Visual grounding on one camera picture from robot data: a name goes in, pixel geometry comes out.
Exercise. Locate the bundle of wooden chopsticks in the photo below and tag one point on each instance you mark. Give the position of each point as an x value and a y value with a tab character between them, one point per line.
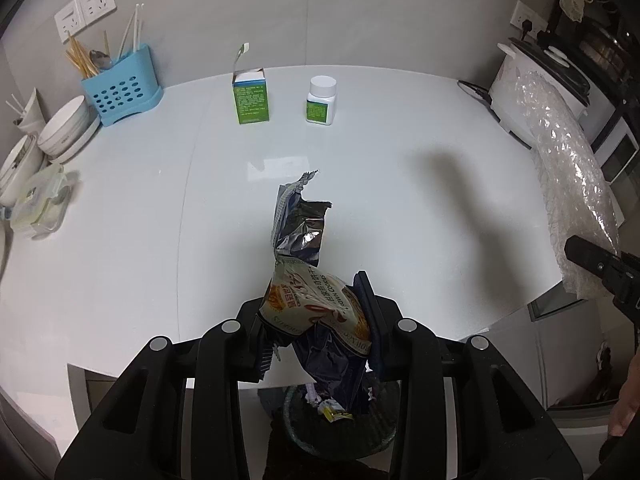
80	60

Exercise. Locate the white green-label pill bottle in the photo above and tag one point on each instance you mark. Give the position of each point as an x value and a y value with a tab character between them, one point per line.
320	102

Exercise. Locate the metal spoon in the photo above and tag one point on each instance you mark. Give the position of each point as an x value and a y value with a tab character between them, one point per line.
102	60

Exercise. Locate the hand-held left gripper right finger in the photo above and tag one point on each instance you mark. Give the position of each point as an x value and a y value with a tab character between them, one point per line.
372	320

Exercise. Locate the white rice cooker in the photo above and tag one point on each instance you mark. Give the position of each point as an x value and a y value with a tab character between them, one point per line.
520	85

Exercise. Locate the white wall socket with plug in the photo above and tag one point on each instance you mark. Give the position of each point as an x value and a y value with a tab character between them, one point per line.
527	17

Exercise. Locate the large white bowl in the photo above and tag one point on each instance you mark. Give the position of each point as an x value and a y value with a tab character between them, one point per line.
17	170

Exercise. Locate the blue snack packet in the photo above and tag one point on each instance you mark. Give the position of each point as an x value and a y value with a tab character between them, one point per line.
310	305

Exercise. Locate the blue utensil holder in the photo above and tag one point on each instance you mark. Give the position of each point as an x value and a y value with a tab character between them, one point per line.
125	92

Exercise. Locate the white microwave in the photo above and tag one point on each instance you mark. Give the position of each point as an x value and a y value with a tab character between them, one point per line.
617	145

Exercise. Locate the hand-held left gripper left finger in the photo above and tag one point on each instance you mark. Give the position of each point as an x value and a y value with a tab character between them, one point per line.
263	360

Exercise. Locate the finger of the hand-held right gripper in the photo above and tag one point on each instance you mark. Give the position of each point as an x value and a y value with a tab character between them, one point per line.
595	260

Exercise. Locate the black trash bin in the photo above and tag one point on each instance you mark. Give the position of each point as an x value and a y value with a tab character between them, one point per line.
345	435

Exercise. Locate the black toaster oven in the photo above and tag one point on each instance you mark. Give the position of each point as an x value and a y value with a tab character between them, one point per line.
600	35

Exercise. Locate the person's right forearm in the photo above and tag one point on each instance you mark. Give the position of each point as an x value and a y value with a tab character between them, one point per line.
622	407

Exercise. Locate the glass container with green lid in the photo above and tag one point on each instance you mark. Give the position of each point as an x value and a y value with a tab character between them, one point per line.
42	202

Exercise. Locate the white ceramic bowl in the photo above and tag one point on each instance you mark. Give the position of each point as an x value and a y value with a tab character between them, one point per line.
62	127

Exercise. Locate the white cup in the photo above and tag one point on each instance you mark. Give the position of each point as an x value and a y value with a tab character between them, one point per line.
30	112

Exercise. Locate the white chopstick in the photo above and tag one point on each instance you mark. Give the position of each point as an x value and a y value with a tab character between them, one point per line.
138	27
125	35

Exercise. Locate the bubble wrap roll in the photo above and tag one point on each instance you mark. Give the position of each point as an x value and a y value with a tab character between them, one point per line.
570	160

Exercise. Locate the green and white carton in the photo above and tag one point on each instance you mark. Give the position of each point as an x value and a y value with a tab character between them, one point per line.
251	97

